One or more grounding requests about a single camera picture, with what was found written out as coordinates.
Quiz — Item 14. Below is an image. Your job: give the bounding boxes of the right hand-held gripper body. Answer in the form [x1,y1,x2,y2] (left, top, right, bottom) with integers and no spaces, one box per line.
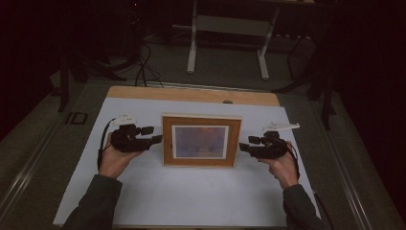
[251,122,301,160]

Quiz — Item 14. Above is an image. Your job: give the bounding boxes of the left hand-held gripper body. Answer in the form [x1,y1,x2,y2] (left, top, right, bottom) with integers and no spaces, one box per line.
[109,114,151,153]

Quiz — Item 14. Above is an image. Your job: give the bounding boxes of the wooden picture frame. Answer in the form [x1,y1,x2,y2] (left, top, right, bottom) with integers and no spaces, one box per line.
[160,112,243,169]

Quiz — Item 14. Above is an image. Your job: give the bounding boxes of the person's left hand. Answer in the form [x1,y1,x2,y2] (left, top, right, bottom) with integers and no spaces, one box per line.
[99,132,144,179]

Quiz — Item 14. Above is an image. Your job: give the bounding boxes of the person's right hand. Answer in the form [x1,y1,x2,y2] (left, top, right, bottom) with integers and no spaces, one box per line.
[259,143,301,191]

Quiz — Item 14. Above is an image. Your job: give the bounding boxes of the black floor socket box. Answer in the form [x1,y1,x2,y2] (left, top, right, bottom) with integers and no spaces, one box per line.
[64,111,89,126]

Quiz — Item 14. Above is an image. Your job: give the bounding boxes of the white table mat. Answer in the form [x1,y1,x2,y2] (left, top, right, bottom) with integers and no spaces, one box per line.
[52,97,325,229]

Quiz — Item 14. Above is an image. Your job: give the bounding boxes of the black stand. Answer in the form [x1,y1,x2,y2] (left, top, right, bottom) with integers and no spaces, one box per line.
[56,51,127,113]
[272,34,337,130]

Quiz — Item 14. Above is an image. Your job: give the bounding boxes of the left hand-held gripper cable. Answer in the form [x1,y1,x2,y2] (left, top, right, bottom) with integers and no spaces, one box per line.
[97,118,117,171]

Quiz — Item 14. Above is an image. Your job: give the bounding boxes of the black floor cables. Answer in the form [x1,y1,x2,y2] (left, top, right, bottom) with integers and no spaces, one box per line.
[133,39,166,88]

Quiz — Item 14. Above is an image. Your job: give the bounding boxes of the metal floor rail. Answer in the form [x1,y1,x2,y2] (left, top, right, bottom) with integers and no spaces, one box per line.
[0,119,63,219]
[310,100,373,230]

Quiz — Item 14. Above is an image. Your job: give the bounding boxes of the white metal desk frame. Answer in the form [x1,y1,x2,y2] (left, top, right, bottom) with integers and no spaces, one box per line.
[171,0,315,81]

